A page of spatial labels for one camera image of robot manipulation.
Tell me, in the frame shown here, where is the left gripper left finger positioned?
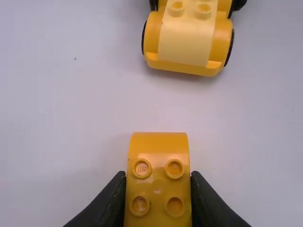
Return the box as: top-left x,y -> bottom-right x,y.
62,170 -> 128,227

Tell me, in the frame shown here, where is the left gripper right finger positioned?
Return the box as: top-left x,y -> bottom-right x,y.
190,170 -> 240,227

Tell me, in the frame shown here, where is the yellow toy brick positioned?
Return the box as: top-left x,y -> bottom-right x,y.
123,131 -> 193,227

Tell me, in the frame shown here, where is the yellow toy car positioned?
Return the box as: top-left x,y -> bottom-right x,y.
141,0 -> 250,78

